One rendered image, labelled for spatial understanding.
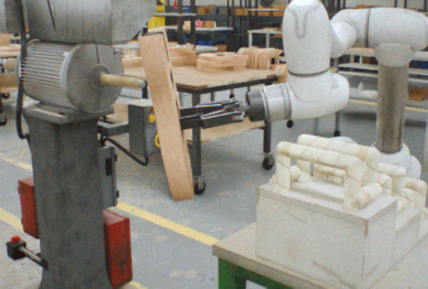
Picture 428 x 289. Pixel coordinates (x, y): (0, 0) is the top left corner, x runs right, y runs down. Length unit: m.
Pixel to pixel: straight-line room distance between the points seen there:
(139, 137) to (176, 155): 0.92
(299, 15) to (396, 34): 0.60
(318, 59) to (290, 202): 0.33
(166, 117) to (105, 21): 0.50
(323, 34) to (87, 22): 0.73
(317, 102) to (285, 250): 0.35
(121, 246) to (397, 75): 1.31
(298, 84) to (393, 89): 0.67
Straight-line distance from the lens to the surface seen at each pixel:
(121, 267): 2.29
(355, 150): 1.11
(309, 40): 1.17
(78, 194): 2.06
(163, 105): 1.10
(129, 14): 1.53
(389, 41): 1.72
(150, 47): 1.05
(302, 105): 1.23
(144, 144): 2.00
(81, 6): 1.61
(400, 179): 1.27
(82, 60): 1.79
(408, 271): 1.23
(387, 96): 1.85
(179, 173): 1.12
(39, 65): 1.95
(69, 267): 2.15
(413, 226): 1.29
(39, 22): 1.98
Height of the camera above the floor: 1.51
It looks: 14 degrees down
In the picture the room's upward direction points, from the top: straight up
